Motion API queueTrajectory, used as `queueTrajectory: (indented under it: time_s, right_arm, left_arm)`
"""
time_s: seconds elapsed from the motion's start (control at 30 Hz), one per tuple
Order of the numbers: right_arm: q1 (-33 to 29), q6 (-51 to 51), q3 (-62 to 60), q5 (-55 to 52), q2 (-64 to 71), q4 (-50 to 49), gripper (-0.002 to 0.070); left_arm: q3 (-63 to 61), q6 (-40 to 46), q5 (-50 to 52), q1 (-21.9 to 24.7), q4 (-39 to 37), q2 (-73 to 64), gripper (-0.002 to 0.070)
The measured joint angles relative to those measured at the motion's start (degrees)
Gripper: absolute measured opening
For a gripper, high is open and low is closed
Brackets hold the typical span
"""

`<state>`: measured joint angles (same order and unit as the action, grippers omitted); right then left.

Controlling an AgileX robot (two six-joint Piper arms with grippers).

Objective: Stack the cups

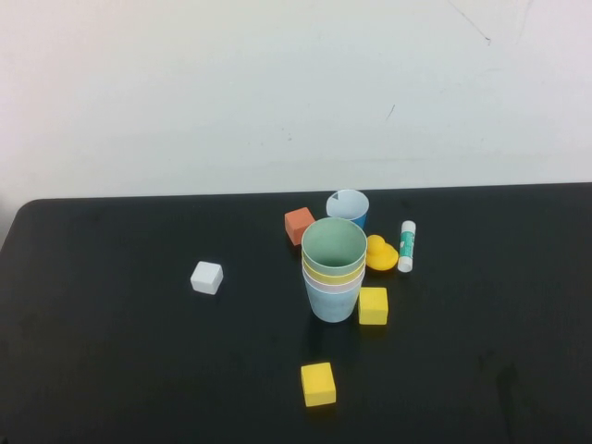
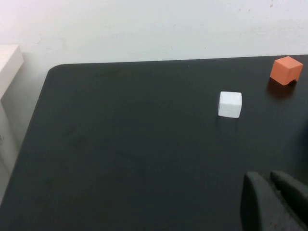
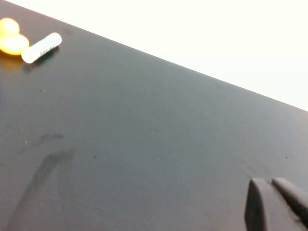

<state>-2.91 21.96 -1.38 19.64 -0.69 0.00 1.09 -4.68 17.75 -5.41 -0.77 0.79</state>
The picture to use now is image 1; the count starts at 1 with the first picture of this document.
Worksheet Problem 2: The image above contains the white green glue stick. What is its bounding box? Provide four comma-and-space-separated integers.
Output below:
398, 220, 419, 273

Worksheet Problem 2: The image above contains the yellow rubber duck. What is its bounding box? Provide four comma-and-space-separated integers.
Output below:
364, 234, 400, 273

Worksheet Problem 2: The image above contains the green plastic cup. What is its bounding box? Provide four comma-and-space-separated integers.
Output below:
302, 218, 368, 274

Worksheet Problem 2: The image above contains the pink plastic cup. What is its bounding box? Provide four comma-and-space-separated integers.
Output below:
302, 267, 366, 295

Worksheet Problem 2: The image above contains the yellow foam cube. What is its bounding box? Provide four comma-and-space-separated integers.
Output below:
358, 287, 389, 326
301, 363, 338, 408

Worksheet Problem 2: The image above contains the white foam cube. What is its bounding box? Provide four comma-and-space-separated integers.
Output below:
190, 260, 225, 295

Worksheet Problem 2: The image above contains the orange arch block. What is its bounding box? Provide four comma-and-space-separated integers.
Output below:
284, 207, 316, 248

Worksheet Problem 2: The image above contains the yellow plastic cup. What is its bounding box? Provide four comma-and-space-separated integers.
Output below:
302, 253, 367, 285

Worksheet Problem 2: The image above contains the light blue plastic cup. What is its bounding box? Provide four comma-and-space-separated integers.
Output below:
303, 278, 364, 324

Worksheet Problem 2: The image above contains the blue paper cup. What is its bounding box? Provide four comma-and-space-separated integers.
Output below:
326, 189, 371, 231

